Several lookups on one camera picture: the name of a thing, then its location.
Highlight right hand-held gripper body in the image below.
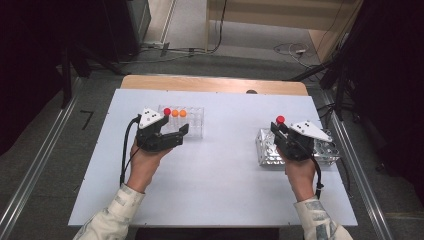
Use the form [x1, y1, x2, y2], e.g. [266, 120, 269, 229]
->
[273, 120, 334, 162]

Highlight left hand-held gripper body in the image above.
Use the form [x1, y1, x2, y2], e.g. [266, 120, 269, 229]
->
[135, 107, 184, 153]

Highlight clear plastic test tube rack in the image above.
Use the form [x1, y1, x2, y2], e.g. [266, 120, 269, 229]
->
[156, 105, 205, 139]

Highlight perforated metal test tube rack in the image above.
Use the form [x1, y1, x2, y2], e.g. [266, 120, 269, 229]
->
[255, 128, 342, 167]

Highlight person's left hand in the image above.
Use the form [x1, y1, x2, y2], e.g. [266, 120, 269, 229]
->
[126, 139, 173, 194]

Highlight person's right hand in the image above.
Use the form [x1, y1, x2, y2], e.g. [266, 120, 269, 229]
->
[276, 148, 318, 203]

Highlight white board sheet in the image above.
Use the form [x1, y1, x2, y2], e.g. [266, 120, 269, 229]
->
[68, 88, 358, 228]

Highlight black tripod stand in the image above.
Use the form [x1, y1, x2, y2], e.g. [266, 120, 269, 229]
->
[289, 49, 364, 123]

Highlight dark cabinet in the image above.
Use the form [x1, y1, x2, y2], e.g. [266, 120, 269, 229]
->
[99, 0, 152, 63]

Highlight black metal stand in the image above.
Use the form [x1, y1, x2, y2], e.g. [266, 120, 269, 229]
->
[59, 43, 128, 109]

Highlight light wooden furniture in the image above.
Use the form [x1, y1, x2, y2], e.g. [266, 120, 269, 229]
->
[204, 0, 364, 63]

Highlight left hand-held gripper black cable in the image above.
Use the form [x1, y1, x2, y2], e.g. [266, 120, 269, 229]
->
[119, 114, 143, 187]

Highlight hand-held gripper black cable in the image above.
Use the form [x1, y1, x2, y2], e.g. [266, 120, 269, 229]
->
[309, 155, 325, 200]
[119, 114, 143, 187]

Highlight right hand-held gripper black cable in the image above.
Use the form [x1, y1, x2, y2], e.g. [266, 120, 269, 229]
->
[309, 155, 325, 200]

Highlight grey floor cables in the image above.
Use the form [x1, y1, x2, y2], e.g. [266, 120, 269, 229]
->
[119, 41, 208, 65]

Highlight white floor cable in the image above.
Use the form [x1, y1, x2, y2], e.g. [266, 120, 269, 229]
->
[273, 42, 313, 68]

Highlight aluminium floor rail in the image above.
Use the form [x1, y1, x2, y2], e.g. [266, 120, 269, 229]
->
[319, 91, 396, 240]
[0, 78, 83, 240]

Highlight black hanging cable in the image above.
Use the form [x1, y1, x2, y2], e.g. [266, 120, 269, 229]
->
[206, 0, 228, 54]

